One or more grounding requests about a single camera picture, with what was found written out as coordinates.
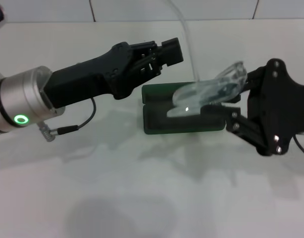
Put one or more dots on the clear white glasses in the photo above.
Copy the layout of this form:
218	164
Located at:
204	91

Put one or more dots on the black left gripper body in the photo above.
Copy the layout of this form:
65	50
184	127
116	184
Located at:
87	79

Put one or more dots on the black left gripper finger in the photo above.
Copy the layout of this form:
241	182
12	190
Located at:
147	45
173	55

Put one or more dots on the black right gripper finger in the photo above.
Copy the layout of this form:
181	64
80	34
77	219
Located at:
256	77
241	126

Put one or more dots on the green glasses case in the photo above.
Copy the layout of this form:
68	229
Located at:
181	124

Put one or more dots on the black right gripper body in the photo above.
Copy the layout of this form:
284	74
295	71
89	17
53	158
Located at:
273	106

